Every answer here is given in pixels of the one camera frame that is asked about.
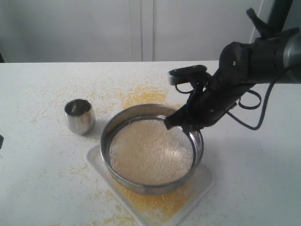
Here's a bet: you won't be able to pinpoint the spilled yellow grain pile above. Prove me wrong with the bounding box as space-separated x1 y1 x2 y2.
118 85 181 109

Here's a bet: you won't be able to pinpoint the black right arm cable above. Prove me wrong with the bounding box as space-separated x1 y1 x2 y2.
225 81 276 130

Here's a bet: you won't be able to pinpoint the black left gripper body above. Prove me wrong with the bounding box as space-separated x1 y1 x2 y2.
0 135 4 149

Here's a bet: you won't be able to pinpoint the sieved yellow grains in tray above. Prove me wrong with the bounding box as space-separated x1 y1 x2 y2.
112 174 207 222

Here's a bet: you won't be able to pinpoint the white cabinet doors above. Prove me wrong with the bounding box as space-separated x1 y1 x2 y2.
0 0 273 63

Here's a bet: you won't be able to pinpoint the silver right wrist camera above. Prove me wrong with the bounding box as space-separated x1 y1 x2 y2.
168 65 211 86

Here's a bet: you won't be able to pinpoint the round steel mesh sieve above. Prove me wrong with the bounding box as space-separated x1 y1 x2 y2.
100 104 204 195

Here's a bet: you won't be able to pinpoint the stainless steel cup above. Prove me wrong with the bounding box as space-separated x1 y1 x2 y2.
64 98 95 135

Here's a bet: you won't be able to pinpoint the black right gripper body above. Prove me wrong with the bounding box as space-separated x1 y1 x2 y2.
185 42 250 129

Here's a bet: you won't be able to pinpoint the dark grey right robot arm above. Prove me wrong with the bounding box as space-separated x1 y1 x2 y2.
164 29 301 132

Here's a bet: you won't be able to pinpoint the white square plastic tray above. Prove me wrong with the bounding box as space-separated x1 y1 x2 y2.
85 146 215 226

